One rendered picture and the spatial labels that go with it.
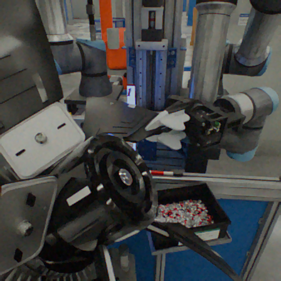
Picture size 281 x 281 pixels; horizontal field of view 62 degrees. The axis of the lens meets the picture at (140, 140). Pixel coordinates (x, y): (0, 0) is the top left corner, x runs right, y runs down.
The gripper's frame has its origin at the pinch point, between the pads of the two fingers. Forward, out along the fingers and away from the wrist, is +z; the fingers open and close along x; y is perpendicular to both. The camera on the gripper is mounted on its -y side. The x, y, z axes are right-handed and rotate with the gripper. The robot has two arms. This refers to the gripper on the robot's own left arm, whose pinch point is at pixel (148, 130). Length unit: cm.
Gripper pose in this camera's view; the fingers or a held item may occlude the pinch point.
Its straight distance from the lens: 45.8
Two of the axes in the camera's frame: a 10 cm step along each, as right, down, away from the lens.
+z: -8.5, 2.7, -4.5
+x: -0.5, 8.1, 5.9
